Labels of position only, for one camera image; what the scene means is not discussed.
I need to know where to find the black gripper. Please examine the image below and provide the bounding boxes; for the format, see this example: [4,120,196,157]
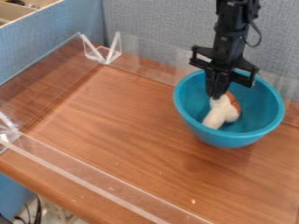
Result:
[190,26,258,98]

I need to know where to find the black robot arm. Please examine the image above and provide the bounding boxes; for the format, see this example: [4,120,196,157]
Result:
[190,0,262,100]

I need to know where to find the blue plastic bowl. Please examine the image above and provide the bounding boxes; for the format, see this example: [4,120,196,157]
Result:
[172,70,286,149]

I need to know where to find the wooden shelf unit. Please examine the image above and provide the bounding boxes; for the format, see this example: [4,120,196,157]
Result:
[0,0,64,28]

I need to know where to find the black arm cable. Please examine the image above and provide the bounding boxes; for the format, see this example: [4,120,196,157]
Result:
[244,20,263,49]

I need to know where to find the clear acrylic barrier frame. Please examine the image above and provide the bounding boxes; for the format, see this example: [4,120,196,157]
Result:
[0,35,299,224]

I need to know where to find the black floor cables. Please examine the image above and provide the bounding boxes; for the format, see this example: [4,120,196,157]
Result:
[0,195,44,224]

